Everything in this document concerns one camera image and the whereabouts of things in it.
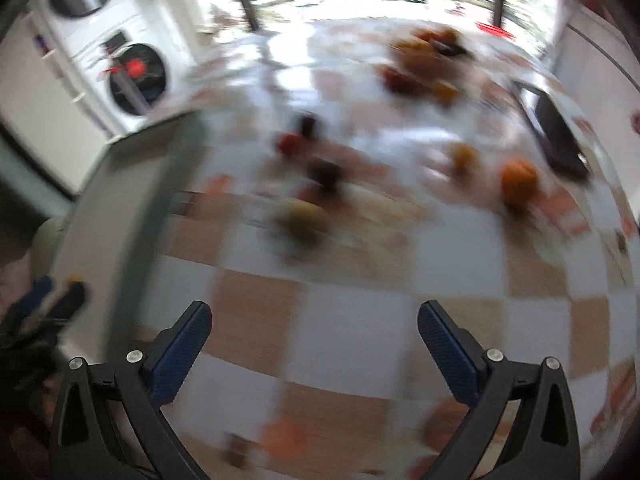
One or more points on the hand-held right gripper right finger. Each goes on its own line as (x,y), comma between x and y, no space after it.
(447,355)

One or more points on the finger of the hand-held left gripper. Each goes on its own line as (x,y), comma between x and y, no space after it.
(70,297)
(36,291)

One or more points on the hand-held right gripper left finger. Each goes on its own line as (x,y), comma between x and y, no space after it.
(182,355)

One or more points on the large orange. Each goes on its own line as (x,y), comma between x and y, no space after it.
(520,182)

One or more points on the clear glass bowl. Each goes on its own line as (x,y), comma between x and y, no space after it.
(425,55)

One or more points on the dark smartphone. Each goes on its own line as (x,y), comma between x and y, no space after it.
(555,130)

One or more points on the checkered printed tablecloth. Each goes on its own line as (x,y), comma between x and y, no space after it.
(350,330)

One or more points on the dark purple plum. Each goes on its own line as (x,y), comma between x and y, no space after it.
(325,170)
(307,124)

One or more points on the small red tomato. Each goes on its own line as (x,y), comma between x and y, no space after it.
(289,144)

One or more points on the white washing machine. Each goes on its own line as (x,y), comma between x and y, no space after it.
(135,80)

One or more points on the small yellow loquat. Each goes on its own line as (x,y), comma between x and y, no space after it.
(464,156)

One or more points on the grey rectangular tray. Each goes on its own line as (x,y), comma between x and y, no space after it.
(150,210)

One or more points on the white laundry cabinet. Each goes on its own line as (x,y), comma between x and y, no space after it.
(35,100)

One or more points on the yellow round fruit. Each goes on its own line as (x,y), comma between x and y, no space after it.
(300,217)

